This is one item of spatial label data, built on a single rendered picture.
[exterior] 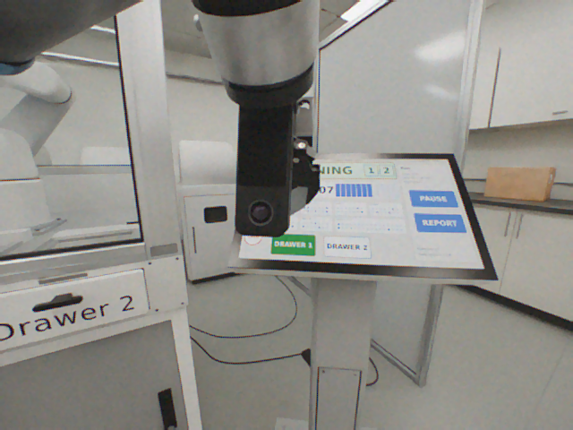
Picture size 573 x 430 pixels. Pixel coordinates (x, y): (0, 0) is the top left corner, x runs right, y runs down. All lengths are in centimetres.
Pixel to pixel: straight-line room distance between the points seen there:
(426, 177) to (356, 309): 36
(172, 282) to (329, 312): 41
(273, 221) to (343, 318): 50
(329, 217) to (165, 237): 40
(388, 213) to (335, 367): 45
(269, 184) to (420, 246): 39
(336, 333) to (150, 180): 59
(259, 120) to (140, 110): 43
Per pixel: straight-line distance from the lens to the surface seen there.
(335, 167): 57
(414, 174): 61
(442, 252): 53
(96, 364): 78
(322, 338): 68
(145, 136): 59
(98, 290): 64
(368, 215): 51
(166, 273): 64
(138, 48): 64
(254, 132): 19
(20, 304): 68
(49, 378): 81
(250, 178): 19
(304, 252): 46
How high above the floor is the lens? 116
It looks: 12 degrees down
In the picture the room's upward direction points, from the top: straight up
